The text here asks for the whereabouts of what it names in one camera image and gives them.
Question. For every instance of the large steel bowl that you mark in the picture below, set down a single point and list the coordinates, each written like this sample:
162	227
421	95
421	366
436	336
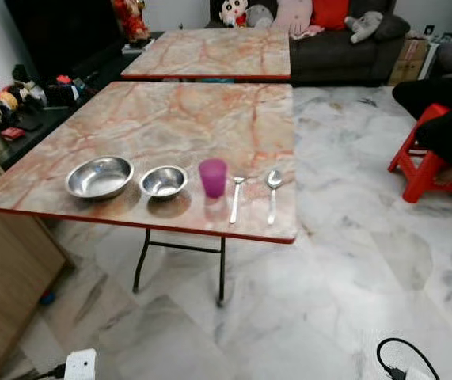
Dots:
99	178

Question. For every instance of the red plastic stool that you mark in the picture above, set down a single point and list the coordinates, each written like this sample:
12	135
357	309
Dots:
425	178

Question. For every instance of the person in black clothes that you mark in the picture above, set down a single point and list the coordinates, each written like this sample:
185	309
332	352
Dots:
431	91

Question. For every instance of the brown cardboard box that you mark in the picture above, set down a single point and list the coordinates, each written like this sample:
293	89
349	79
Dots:
409	62

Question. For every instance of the dark grey fabric sofa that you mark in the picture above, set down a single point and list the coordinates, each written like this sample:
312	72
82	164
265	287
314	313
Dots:
336	59

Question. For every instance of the long grey Totoro plush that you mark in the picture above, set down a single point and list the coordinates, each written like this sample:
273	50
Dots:
366	25

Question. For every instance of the steel spoon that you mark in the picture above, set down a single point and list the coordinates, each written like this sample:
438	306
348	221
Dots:
274	180

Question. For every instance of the pink folded cloth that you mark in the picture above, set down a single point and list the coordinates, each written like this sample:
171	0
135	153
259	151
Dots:
311	32

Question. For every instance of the red pillow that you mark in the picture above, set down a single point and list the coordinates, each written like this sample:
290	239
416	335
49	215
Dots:
330	12

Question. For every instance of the pink cat face cushion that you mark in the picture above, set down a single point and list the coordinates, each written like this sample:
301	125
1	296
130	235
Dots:
293	14

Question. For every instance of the purple plastic cup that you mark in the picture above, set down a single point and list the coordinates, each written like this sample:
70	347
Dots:
213	178

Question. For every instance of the round grey Totoro cushion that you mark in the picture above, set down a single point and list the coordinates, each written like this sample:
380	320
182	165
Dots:
260	16

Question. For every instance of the cartoon boy plush doll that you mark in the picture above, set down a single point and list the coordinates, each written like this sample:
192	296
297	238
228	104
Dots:
233	12

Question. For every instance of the small steel bowl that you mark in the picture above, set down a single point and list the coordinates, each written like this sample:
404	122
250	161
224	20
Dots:
163	182

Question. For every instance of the red gold deity statue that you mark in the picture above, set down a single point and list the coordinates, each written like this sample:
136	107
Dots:
131	20

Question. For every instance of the small blue object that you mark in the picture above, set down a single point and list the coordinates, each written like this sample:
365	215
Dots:
47	298

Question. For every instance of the black television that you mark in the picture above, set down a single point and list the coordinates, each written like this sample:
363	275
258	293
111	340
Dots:
59	36

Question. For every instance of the small red box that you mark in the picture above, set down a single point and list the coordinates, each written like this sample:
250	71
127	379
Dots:
13	134

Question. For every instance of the wooden cabinet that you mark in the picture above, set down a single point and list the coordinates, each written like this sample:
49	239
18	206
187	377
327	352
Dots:
8	269

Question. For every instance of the yellow round toy figure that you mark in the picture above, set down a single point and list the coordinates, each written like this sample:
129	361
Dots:
7	100

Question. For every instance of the wall socket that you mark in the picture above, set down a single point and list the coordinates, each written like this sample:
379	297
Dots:
429	31

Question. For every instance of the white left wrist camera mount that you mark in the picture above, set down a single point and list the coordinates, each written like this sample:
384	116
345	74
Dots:
81	366

